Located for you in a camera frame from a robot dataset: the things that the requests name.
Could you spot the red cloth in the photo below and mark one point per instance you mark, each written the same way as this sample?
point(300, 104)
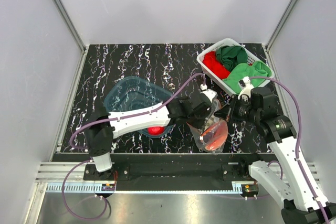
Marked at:
point(215, 66)

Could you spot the aluminium frame rail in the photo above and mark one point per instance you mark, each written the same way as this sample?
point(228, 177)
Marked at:
point(69, 24)

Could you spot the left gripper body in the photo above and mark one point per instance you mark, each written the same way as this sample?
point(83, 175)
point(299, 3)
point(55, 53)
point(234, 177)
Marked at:
point(197, 120)

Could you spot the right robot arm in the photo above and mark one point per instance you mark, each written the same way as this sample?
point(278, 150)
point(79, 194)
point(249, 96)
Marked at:
point(300, 198)

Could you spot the blue plastic container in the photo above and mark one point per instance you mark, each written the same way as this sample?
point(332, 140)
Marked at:
point(133, 95)

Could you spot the red fake apple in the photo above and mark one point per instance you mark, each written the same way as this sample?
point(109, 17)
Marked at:
point(155, 131)

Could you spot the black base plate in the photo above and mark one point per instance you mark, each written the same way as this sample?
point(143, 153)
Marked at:
point(176, 172)

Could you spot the light green cloth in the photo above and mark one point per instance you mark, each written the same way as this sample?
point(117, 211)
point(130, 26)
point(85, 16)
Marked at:
point(258, 68)

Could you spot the white plastic basket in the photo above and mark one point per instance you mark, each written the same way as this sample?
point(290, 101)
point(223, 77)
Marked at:
point(225, 42)

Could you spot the dark green cloth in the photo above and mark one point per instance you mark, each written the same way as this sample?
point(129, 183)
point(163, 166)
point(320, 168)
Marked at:
point(231, 56)

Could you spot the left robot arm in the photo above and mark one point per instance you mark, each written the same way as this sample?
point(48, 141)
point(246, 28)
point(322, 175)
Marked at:
point(101, 132)

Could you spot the clear zip top bag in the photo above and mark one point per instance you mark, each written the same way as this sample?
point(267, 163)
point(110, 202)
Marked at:
point(211, 119)

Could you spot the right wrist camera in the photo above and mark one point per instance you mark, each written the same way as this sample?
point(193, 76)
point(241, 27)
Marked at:
point(246, 87)

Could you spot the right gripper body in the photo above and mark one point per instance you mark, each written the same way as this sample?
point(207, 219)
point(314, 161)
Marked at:
point(237, 109)

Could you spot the white cable duct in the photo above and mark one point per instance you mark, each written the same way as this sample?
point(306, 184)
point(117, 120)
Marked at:
point(81, 188)

